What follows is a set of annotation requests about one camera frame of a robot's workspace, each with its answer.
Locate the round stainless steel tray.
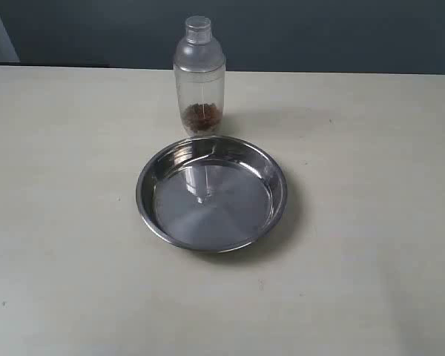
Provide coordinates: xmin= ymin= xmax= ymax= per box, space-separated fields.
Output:
xmin=136 ymin=135 xmax=288 ymax=254

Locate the clear plastic shaker bottle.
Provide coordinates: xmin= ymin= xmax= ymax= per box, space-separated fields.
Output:
xmin=174 ymin=16 xmax=226 ymax=136

